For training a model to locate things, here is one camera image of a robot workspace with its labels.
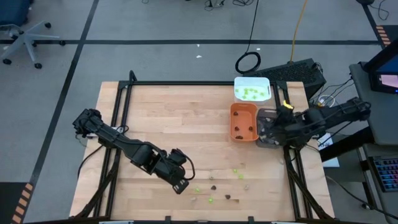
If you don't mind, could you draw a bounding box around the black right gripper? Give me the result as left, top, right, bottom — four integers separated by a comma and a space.
267, 107, 301, 147

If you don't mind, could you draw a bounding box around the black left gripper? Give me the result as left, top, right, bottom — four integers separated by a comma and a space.
152, 148, 190, 195

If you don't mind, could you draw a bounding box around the orange plastic bin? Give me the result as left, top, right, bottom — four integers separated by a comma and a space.
229, 102, 259, 143

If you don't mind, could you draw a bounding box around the dark grey plastic bin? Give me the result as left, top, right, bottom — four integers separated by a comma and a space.
255, 108, 289, 149

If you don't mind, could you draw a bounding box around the white paper sheet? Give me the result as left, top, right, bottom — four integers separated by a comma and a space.
317, 133, 340, 168

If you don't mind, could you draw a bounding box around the white plastic bin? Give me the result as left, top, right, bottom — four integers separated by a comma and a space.
233, 77, 272, 105

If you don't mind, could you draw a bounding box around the black computer tower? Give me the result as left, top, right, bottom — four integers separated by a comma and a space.
243, 58, 327, 100

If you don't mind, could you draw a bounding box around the black desk leg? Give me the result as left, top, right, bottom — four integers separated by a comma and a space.
319, 126, 376, 162

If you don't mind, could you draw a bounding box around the grey desk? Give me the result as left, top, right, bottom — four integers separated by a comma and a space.
348, 61, 398, 146

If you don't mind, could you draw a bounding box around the backlit keyboard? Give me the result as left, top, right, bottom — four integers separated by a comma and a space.
368, 154, 398, 193

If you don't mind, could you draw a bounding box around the grey keyboard shelf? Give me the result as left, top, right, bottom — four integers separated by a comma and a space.
357, 143, 398, 224

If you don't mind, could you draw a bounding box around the black monitor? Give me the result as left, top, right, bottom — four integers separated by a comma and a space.
362, 39, 398, 95

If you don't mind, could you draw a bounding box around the grey office chair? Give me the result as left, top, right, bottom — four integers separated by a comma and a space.
0, 21, 67, 70

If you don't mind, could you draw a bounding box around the blue upholstered seat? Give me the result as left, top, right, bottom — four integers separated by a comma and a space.
0, 0, 34, 27

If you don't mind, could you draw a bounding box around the white coiled cable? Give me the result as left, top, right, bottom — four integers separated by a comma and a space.
315, 94, 336, 108

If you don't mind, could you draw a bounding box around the black coiled floor cable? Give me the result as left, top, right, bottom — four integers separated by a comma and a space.
234, 0, 262, 75

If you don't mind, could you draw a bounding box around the yellow cable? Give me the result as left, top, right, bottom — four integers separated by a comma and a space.
289, 0, 309, 63

